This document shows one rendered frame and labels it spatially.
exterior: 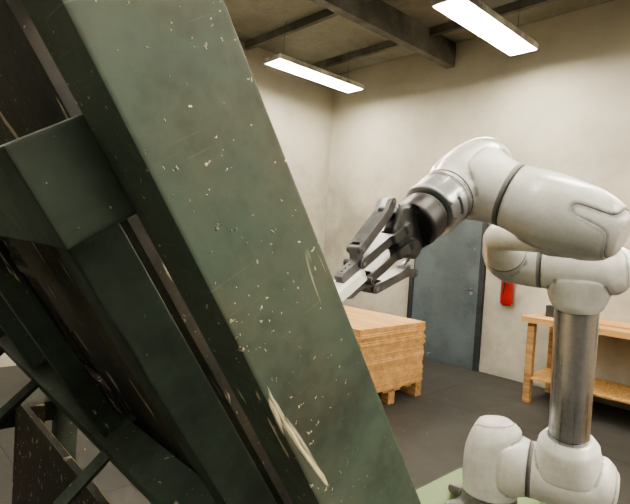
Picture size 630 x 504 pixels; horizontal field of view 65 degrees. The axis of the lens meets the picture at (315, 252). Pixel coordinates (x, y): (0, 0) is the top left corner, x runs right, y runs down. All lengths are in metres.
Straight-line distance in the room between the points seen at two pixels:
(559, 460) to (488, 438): 0.19
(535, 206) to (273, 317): 0.47
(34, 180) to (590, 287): 1.17
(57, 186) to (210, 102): 0.12
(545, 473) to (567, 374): 0.29
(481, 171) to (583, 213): 0.15
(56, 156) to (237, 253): 0.14
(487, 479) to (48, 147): 1.44
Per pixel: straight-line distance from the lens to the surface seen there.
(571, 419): 1.50
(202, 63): 0.37
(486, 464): 1.60
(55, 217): 0.39
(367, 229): 0.66
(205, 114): 0.37
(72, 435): 2.72
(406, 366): 5.24
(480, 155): 0.82
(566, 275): 1.31
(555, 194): 0.77
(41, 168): 0.38
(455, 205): 0.75
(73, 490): 1.35
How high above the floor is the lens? 1.61
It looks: 2 degrees down
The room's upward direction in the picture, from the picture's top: 3 degrees clockwise
